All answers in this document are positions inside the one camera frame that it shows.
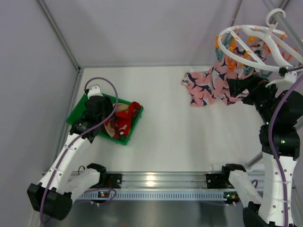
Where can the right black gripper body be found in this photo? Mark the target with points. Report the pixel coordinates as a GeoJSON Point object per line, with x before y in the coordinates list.
{"type": "Point", "coordinates": [247, 88]}

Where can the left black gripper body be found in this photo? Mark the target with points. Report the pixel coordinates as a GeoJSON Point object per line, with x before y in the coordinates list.
{"type": "Point", "coordinates": [99, 108]}

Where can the beige purple striped sock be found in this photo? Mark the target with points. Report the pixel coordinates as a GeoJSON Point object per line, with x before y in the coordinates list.
{"type": "Point", "coordinates": [109, 125]}

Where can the red sock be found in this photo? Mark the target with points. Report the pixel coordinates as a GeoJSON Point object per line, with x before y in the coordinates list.
{"type": "Point", "coordinates": [133, 109]}
{"type": "Point", "coordinates": [122, 123]}

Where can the white round clip hanger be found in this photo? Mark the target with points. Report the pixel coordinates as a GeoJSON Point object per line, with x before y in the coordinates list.
{"type": "Point", "coordinates": [259, 47]}

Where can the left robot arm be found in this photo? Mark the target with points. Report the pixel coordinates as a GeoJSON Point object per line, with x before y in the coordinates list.
{"type": "Point", "coordinates": [55, 193]}

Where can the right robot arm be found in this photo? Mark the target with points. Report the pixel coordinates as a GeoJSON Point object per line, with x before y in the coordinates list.
{"type": "Point", "coordinates": [280, 151]}

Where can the metal hanger stand pole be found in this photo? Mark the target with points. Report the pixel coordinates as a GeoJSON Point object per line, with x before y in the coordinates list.
{"type": "Point", "coordinates": [285, 25]}

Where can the green plastic tray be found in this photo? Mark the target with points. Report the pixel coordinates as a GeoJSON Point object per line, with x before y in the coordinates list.
{"type": "Point", "coordinates": [78, 111]}

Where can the pink shark print shorts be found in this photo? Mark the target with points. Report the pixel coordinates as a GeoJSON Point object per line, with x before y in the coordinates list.
{"type": "Point", "coordinates": [205, 87]}

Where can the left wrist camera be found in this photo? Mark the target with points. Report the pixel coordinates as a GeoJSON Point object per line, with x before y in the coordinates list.
{"type": "Point", "coordinates": [93, 91]}

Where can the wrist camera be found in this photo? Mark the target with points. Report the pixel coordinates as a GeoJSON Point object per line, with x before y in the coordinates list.
{"type": "Point", "coordinates": [286, 80]}
{"type": "Point", "coordinates": [93, 91]}

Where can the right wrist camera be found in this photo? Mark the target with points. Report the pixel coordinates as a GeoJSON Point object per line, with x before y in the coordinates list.
{"type": "Point", "coordinates": [286, 80]}

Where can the aluminium mounting rail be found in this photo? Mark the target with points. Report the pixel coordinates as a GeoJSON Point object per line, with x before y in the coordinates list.
{"type": "Point", "coordinates": [142, 186]}

